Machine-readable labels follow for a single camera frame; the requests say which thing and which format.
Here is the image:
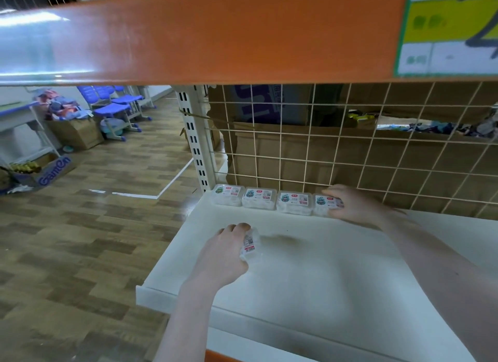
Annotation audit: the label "person's left hand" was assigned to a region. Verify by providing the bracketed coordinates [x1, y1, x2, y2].
[187, 222, 252, 292]

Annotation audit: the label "person's right hand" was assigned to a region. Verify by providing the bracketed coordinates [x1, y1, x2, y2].
[322, 184, 390, 229]

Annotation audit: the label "clear plastic box green label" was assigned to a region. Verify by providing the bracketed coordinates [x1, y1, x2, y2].
[313, 193, 345, 218]
[241, 187, 278, 211]
[276, 190, 314, 216]
[212, 184, 245, 207]

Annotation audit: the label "clear plastic box red label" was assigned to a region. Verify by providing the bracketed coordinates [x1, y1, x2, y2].
[239, 227, 262, 263]

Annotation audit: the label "person's left forearm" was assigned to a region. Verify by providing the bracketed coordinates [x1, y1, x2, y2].
[153, 276, 219, 362]

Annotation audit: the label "person's right forearm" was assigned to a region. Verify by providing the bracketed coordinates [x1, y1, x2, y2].
[378, 209, 498, 362]

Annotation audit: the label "large brown cardboard box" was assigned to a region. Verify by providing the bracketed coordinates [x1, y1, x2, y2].
[225, 121, 498, 221]

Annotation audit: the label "white metal shelf board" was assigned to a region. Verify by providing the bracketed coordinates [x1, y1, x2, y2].
[135, 192, 498, 362]

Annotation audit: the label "yellow green packet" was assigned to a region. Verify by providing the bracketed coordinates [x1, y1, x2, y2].
[347, 110, 376, 126]

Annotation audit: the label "white perforated shelf upright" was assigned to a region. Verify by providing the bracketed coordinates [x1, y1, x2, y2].
[174, 85, 213, 193]

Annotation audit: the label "cardboard box with purple print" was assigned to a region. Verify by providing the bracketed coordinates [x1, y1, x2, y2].
[227, 84, 314, 126]

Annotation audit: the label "orange lower shelf beam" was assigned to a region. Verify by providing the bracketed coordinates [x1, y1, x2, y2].
[204, 349, 316, 362]

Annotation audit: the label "orange shelf beam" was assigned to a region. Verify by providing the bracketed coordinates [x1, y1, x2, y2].
[204, 349, 316, 362]
[0, 0, 498, 87]

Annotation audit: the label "light blue plastic tub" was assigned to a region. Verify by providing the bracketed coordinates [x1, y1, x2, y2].
[100, 118, 126, 136]

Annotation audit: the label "blue plastic chair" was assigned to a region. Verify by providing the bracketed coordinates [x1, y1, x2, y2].
[77, 86, 133, 142]
[112, 85, 153, 122]

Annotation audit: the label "cardboard box with blue print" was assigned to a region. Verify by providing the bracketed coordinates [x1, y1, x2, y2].
[7, 153, 77, 190]

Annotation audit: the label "pile of colourful toys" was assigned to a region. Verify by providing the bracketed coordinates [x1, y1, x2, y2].
[36, 87, 93, 121]

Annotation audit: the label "green yellow shelf poster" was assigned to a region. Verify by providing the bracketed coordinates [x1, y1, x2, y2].
[393, 0, 498, 78]

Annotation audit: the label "yellow bananas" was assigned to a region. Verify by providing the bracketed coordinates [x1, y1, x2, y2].
[8, 161, 41, 174]

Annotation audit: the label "white desk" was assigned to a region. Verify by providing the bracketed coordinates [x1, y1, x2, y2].
[0, 100, 62, 167]

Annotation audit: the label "white wire mesh panel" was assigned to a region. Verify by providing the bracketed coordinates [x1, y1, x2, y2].
[202, 82, 498, 221]

